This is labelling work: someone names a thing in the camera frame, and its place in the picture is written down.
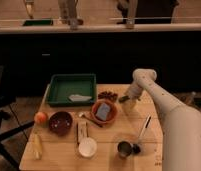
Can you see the blue sponge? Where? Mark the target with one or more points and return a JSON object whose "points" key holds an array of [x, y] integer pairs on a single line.
{"points": [[103, 111]]}

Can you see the black and white ladle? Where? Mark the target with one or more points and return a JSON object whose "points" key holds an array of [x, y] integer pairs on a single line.
{"points": [[136, 147]]}

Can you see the dark red bowl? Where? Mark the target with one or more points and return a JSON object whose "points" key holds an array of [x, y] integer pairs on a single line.
{"points": [[60, 123]]}

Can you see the small metal cup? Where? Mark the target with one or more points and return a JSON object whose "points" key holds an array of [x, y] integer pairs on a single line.
{"points": [[124, 149]]}

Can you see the orange clay bowl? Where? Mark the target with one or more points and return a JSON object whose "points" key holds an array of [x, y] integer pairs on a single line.
{"points": [[111, 116]]}

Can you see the green plastic tray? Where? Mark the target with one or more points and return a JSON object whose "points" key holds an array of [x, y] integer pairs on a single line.
{"points": [[62, 86]]}

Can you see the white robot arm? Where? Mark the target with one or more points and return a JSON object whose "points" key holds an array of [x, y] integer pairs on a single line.
{"points": [[181, 124]]}

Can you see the green box on shelf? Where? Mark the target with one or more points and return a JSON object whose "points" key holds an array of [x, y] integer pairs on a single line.
{"points": [[39, 22]]}

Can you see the red apple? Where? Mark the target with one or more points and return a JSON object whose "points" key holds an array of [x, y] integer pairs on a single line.
{"points": [[41, 118]]}

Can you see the white crumpled paper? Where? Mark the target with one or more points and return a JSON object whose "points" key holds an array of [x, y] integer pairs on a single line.
{"points": [[79, 98]]}

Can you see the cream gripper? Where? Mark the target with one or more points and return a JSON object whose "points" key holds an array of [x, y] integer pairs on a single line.
{"points": [[134, 91]]}

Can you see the white round cup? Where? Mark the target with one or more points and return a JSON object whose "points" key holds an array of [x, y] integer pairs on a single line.
{"points": [[87, 147]]}

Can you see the bunch of dark grapes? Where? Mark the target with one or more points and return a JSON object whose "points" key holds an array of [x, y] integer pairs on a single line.
{"points": [[108, 95]]}

